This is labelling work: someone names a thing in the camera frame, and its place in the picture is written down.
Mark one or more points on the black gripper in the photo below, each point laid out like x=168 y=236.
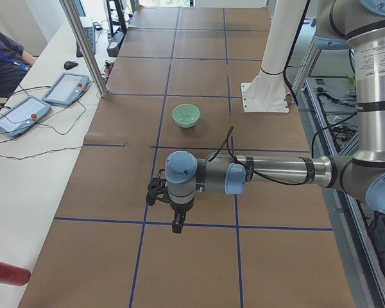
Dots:
x=179 y=209

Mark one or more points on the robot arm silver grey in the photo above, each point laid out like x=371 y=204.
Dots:
x=361 y=175

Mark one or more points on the green bowl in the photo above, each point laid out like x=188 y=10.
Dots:
x=186 y=115

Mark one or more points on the far teach pendant tablet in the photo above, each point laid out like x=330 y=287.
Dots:
x=66 y=89

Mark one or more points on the teach pendant tablet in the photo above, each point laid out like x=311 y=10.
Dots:
x=20 y=118
x=66 y=89

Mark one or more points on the red cylinder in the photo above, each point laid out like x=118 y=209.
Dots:
x=13 y=275

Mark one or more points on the near teach pendant tablet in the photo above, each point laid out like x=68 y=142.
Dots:
x=20 y=118

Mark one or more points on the black computer mouse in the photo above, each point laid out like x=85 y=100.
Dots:
x=68 y=65

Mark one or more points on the seated person dark shirt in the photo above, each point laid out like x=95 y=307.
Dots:
x=15 y=62

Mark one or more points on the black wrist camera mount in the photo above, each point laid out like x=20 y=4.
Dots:
x=157 y=190

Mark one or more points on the white pedestal column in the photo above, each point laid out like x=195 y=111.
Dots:
x=267 y=91

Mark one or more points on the aluminium frame post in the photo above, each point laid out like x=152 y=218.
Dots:
x=74 y=20

